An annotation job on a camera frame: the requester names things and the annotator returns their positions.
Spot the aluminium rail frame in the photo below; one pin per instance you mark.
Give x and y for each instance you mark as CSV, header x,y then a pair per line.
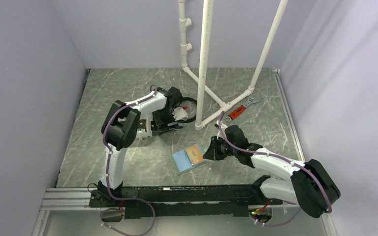
x,y
77,199

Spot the gold VIP card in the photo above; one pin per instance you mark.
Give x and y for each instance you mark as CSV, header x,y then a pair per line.
x,y
194,154

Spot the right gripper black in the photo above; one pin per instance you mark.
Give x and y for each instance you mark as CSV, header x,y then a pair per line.
x,y
212,153

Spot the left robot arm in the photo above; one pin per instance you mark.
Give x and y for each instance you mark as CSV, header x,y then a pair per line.
x,y
152,114

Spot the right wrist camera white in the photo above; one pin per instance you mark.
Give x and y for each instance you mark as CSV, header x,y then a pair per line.
x,y
220,126

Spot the green card holder wallet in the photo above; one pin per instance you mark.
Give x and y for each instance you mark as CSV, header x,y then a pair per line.
x,y
182,162

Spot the silver grey card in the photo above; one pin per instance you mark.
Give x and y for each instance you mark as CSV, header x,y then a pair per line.
x,y
175,125

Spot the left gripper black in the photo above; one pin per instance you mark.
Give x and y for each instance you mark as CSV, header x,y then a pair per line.
x,y
161,124

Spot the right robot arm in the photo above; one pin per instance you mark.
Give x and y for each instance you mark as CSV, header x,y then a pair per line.
x,y
306,184

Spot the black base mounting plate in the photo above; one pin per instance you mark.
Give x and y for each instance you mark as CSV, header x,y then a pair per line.
x,y
161,201

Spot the white plastic card tray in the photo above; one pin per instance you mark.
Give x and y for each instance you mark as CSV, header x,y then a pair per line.
x,y
130,128

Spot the red handled adjustable wrench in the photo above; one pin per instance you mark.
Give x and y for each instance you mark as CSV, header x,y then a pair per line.
x,y
236,112

